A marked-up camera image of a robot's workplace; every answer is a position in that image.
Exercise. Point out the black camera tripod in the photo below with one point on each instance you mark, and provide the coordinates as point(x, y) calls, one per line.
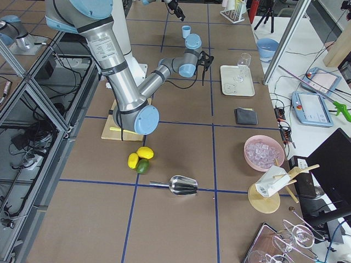
point(268, 14)

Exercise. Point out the yellow plastic knife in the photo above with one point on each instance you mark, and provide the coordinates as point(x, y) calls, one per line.
point(118, 129)

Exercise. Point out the folded grey cloth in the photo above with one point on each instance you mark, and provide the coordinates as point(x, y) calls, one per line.
point(245, 117)

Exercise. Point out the pink bowl with ice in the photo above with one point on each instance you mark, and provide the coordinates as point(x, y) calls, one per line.
point(262, 152)

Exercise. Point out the blue teach pendant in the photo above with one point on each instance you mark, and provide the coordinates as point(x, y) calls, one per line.
point(310, 109)

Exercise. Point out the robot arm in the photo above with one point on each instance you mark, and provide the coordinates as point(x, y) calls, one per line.
point(133, 112)
point(146, 2)

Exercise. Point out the white wire cup rack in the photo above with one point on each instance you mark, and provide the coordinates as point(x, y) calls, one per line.
point(233, 10)

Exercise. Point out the clear wine glass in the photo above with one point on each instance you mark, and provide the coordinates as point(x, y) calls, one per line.
point(243, 64)

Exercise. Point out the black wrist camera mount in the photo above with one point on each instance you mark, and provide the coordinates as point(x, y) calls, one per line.
point(205, 60)

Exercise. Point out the cream bear serving tray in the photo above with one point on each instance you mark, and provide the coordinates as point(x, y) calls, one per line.
point(230, 87)

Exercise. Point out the wooden cutting board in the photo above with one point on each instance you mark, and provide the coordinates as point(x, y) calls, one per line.
point(117, 135)

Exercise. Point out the green lime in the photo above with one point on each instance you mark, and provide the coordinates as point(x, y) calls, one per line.
point(142, 166)

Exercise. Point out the white carton on stand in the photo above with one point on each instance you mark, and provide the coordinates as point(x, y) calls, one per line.
point(272, 181)

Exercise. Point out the metal ice scoop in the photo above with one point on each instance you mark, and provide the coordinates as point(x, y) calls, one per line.
point(179, 185)

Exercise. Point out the yellow lemon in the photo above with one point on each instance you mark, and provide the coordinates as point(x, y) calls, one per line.
point(145, 152)
point(133, 160)

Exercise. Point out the light blue cup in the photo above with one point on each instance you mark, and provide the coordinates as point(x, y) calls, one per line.
point(186, 30)

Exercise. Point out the black monitor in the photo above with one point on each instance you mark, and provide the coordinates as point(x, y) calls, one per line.
point(333, 175)

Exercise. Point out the wooden cup stand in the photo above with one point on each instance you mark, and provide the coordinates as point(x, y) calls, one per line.
point(271, 204)

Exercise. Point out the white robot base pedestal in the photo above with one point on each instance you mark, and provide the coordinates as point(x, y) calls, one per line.
point(131, 63)

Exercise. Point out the large blue bowl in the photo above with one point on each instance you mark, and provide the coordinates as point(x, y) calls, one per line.
point(267, 48)

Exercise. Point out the upturned wine glasses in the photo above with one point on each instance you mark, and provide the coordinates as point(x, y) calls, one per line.
point(293, 242)

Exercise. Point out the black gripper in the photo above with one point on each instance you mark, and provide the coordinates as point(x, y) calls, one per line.
point(174, 4)

